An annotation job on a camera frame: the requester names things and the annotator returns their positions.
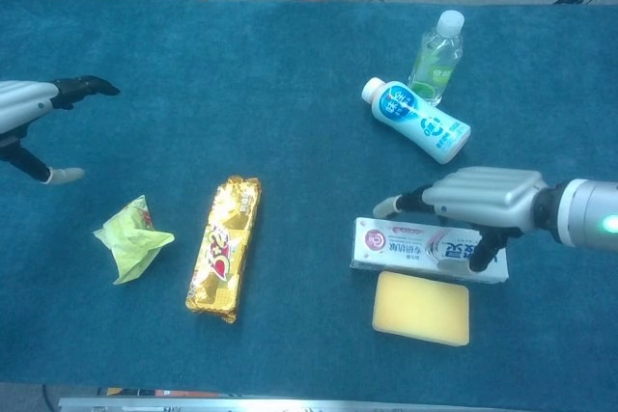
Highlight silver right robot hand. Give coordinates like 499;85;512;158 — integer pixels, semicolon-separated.
371;166;549;274

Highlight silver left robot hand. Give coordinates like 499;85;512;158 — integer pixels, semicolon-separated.
0;74;122;185

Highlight white blue yogurt bottle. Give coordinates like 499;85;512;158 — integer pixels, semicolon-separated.
361;76;472;166

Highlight white toothpaste box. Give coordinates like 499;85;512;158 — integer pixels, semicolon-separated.
350;216;510;286

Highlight yellow scouring sponge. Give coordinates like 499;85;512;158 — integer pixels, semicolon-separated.
371;270;471;348

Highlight clear water bottle green label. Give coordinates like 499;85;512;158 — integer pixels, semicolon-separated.
407;10;465;107

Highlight yellow-green snack packet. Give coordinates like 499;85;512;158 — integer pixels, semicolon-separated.
93;194;176;287

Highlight gold foil biscuit pack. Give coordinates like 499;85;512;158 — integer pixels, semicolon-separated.
184;175;263;324

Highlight blue table cloth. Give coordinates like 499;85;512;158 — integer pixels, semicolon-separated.
0;0;618;398

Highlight aluminium frame rail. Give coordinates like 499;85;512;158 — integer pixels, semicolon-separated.
57;396;489;412

